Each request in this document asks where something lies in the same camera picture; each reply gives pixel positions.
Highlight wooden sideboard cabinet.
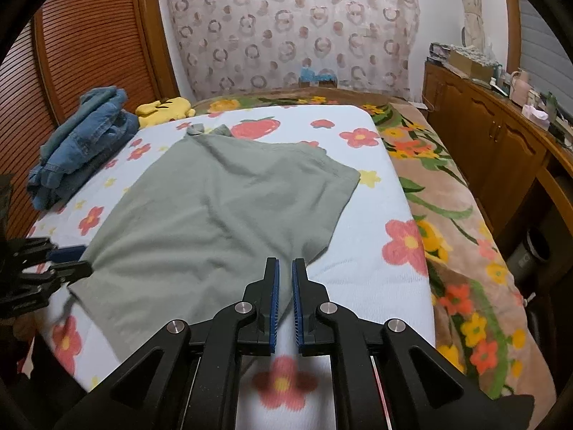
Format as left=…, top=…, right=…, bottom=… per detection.
left=423, top=60, right=573, bottom=278

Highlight grey-green t-shirt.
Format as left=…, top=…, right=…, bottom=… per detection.
left=67, top=124, right=361, bottom=363

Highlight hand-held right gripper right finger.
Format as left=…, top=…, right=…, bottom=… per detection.
left=292, top=257, right=535, bottom=430

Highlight stack of folded blue jeans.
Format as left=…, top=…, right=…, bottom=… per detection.
left=26, top=86, right=140, bottom=210

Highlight yellow plush toy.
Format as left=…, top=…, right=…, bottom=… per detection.
left=135, top=97, right=197, bottom=129

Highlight grey window blind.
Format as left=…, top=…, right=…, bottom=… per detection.
left=517, top=0, right=573, bottom=113

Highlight pink thermos jug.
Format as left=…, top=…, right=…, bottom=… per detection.
left=510, top=69, right=531, bottom=103

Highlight white power strip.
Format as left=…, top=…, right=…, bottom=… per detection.
left=548, top=116, right=573, bottom=146

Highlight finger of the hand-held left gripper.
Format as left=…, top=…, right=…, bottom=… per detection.
left=22, top=261, right=94, bottom=290
left=11, top=237, right=88, bottom=264

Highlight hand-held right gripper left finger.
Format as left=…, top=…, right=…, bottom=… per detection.
left=54, top=257, right=281, bottom=430

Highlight blue toy box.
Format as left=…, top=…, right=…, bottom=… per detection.
left=299, top=68, right=337, bottom=88

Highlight brown slatted wooden wardrobe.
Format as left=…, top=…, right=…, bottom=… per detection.
left=0, top=0, right=180, bottom=243

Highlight cardboard box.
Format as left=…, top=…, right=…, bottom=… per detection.
left=448, top=49, right=497, bottom=83

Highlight pink tissue box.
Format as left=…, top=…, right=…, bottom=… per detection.
left=524, top=104, right=550, bottom=128

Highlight circle patterned curtain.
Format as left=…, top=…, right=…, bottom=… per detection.
left=165, top=0, right=422, bottom=101

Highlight white floral bed sheet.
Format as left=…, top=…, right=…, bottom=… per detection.
left=24, top=104, right=437, bottom=430

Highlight grey trash bin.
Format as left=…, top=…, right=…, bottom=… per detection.
left=506, top=228, right=551, bottom=283

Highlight tied beige side curtain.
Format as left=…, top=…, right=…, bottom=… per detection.
left=457, top=0, right=488, bottom=50

